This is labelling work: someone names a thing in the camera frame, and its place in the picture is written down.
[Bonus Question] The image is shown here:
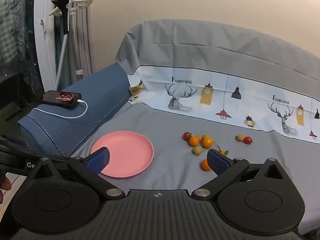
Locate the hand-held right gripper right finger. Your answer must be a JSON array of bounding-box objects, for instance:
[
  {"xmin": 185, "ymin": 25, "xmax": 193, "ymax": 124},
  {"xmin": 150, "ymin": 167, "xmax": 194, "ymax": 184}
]
[{"xmin": 192, "ymin": 149, "xmax": 290, "ymax": 198}]

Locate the plaid shirt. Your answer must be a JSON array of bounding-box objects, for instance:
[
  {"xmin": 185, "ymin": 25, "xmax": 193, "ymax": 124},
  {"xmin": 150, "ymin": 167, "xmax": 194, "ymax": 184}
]
[{"xmin": 0, "ymin": 0, "xmax": 28, "ymax": 64}]

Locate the grey printed bedsheet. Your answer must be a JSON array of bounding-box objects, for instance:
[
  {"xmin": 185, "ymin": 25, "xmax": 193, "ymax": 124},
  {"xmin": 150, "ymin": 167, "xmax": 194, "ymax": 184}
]
[{"xmin": 67, "ymin": 19, "xmax": 320, "ymax": 235}]

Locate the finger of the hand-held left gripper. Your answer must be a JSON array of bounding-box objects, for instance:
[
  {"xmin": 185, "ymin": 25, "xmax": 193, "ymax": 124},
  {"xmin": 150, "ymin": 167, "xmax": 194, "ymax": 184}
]
[{"xmin": 0, "ymin": 136, "xmax": 68, "ymax": 162}]

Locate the person's left hand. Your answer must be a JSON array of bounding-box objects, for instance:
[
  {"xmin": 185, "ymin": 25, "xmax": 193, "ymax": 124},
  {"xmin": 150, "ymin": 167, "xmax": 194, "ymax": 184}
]
[{"xmin": 0, "ymin": 170, "xmax": 12, "ymax": 204}]

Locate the blue bolster pillow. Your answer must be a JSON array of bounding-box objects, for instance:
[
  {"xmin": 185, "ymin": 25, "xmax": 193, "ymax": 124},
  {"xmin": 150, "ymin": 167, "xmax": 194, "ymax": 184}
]
[{"xmin": 18, "ymin": 62, "xmax": 132, "ymax": 157}]

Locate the grey curtain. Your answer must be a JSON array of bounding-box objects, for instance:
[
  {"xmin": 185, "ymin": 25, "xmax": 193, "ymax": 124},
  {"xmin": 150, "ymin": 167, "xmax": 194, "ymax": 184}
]
[{"xmin": 67, "ymin": 0, "xmax": 96, "ymax": 85}]

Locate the black garment steamer with hose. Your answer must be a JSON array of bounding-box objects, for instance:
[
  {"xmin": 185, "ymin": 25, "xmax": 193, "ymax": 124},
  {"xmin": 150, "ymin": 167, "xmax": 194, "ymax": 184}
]
[{"xmin": 51, "ymin": 0, "xmax": 70, "ymax": 92}]

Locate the small orange with leaf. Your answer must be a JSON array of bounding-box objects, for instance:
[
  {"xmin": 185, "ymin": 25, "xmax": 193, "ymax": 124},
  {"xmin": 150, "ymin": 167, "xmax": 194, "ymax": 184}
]
[{"xmin": 216, "ymin": 145, "xmax": 229, "ymax": 157}]

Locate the white charging cable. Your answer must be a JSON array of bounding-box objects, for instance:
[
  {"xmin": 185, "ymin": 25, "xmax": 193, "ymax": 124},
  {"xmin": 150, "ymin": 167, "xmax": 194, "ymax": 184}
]
[{"xmin": 34, "ymin": 99, "xmax": 88, "ymax": 119}]

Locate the black smartphone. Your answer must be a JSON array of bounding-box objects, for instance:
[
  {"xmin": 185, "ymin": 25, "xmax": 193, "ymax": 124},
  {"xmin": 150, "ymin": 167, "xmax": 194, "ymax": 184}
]
[{"xmin": 39, "ymin": 90, "xmax": 82, "ymax": 110}]

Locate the pink round plate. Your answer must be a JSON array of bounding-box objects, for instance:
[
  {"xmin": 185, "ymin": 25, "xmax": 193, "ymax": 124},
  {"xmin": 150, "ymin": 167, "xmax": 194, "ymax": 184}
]
[{"xmin": 90, "ymin": 131, "xmax": 154, "ymax": 179}]

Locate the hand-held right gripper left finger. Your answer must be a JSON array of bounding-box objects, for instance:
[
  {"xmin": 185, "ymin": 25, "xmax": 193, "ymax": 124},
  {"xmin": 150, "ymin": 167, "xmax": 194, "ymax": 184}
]
[{"xmin": 27, "ymin": 147, "xmax": 125, "ymax": 200}]

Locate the white window frame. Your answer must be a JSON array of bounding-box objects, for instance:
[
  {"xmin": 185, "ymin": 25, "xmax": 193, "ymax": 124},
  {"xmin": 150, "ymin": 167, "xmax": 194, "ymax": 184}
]
[{"xmin": 34, "ymin": 0, "xmax": 58, "ymax": 93}]

